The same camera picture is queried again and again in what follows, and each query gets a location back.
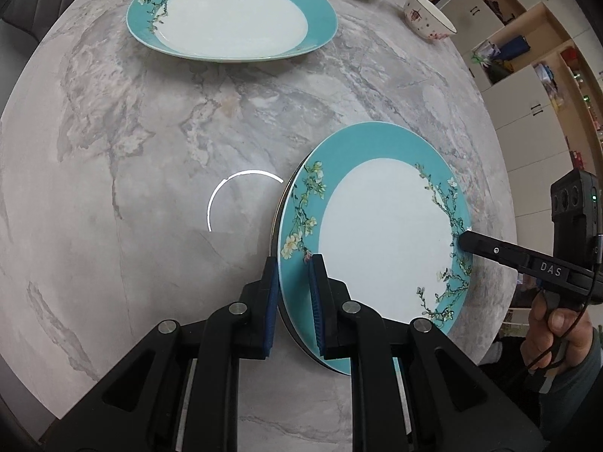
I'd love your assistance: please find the black cable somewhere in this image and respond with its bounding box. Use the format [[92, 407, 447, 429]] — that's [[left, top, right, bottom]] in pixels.
[[523, 233, 603, 377]]

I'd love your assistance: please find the teal floral plate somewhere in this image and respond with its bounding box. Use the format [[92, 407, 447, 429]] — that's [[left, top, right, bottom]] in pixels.
[[278, 121, 472, 376], [268, 156, 331, 368], [126, 0, 338, 62]]

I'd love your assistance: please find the white bowl with dark rim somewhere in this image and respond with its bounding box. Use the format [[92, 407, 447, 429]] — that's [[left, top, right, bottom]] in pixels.
[[404, 0, 458, 41]]

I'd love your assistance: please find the person's right hand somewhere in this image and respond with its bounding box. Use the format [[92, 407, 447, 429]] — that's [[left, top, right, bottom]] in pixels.
[[520, 291, 595, 374]]

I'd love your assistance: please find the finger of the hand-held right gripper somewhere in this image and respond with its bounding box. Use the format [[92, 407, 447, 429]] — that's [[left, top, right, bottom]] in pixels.
[[459, 230, 543, 270]]

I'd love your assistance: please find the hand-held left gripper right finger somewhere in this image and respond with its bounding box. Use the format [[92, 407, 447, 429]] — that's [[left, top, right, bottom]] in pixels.
[[308, 253, 553, 452]]

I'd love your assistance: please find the person's right forearm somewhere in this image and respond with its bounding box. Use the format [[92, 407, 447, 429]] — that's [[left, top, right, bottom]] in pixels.
[[532, 332, 603, 438]]

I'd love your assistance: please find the dark blue bag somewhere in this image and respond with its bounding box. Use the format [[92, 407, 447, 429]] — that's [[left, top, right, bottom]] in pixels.
[[498, 35, 533, 61]]

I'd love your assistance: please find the white cabinet with open shelves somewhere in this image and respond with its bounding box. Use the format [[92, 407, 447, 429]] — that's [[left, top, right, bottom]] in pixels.
[[436, 0, 603, 227]]

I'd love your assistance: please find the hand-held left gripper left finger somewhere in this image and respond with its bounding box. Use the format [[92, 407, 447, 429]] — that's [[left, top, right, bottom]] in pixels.
[[38, 257, 280, 452]]

